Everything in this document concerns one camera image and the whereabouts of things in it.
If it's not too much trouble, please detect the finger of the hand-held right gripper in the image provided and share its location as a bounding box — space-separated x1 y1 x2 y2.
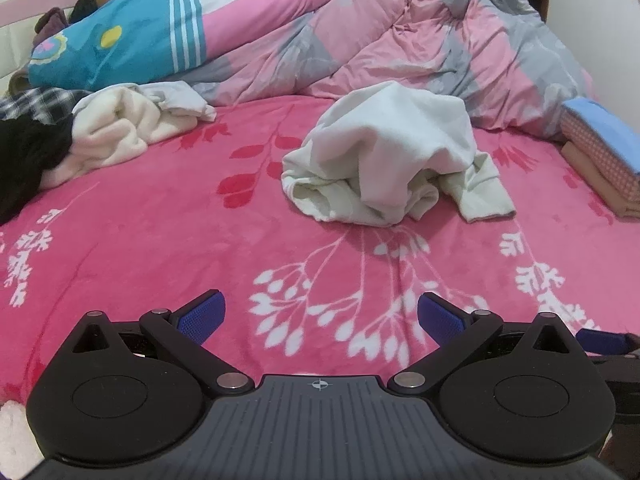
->
575 328 640 358

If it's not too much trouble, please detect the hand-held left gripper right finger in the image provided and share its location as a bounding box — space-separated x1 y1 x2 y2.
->
386 291 576 396

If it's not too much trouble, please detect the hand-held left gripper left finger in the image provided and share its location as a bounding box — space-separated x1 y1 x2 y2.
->
65 289 256 396

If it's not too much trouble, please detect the white sweatshirt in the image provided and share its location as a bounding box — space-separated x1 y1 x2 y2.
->
281 81 517 227

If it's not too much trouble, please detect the pink floral blanket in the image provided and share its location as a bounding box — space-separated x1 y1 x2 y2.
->
0 92 640 411

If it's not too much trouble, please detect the cream fleece garment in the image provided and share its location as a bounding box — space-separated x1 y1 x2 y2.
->
42 87 201 191

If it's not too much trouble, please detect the black garment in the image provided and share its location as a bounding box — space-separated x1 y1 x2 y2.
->
0 115 76 226

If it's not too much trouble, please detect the pink grey quilt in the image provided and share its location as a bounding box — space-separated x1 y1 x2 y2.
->
190 0 601 143

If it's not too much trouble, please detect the plaid garment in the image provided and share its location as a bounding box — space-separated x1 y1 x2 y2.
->
0 87 93 123

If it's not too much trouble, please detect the teal striped pink pillow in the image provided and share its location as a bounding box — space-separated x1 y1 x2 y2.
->
27 0 351 92

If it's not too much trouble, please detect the purple cloth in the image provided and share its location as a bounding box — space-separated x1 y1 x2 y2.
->
34 6 71 43

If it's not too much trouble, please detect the dark haired doll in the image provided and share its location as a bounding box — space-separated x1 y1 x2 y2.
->
67 0 119 25

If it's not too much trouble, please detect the pink white headboard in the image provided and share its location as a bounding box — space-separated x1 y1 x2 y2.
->
0 0 96 98

